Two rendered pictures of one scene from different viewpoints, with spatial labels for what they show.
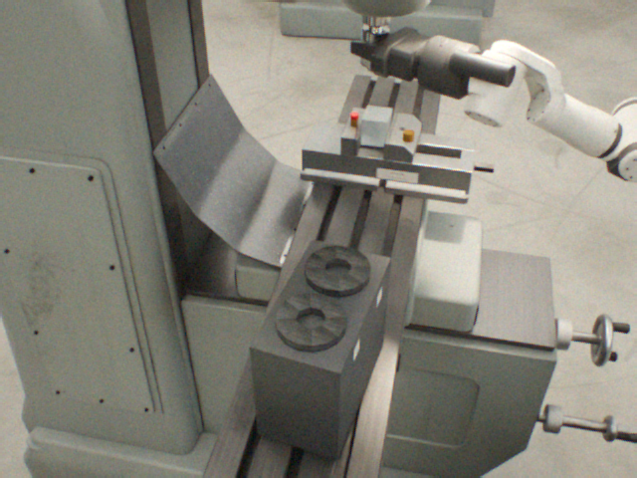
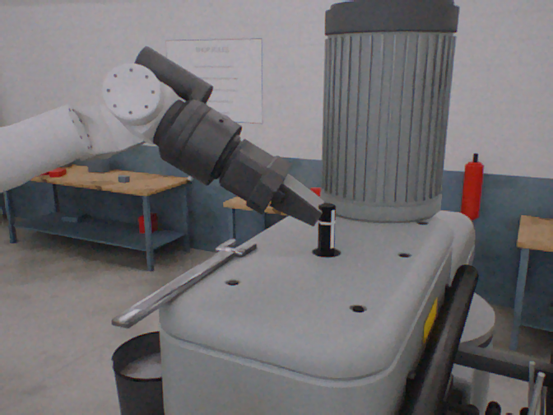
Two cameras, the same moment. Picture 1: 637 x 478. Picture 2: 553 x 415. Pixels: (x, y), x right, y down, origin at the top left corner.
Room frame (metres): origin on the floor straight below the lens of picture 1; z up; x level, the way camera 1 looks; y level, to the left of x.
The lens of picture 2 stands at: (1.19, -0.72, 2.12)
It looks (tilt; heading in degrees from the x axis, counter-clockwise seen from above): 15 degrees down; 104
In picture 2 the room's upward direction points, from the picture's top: straight up
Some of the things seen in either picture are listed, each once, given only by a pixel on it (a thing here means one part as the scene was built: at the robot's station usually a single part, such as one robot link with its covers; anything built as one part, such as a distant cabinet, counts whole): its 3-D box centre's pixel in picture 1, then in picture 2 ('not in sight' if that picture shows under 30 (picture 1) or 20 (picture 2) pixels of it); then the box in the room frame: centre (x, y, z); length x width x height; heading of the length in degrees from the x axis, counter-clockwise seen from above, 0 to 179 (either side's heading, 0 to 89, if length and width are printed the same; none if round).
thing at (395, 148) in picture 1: (403, 136); not in sight; (1.19, -0.17, 1.00); 0.12 x 0.06 x 0.04; 166
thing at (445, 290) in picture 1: (362, 250); not in sight; (1.10, -0.10, 0.77); 0.50 x 0.35 x 0.12; 78
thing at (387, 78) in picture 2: not in sight; (383, 111); (1.16, 0.15, 2.05); 0.20 x 0.20 x 0.32
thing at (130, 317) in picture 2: not in sight; (192, 275); (0.97, -0.22, 1.89); 0.24 x 0.04 x 0.01; 80
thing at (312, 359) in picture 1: (324, 343); not in sight; (0.63, -0.01, 1.01); 0.22 x 0.12 x 0.20; 160
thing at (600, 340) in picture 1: (584, 338); not in sight; (1.00, -0.58, 0.61); 0.16 x 0.12 x 0.12; 78
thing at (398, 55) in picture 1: (420, 61); not in sight; (1.05, -0.17, 1.24); 0.13 x 0.12 x 0.10; 143
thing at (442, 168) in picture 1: (389, 149); not in sight; (1.20, -0.15, 0.97); 0.35 x 0.15 x 0.11; 76
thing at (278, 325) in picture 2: not in sight; (329, 303); (1.11, -0.08, 1.81); 0.47 x 0.26 x 0.16; 78
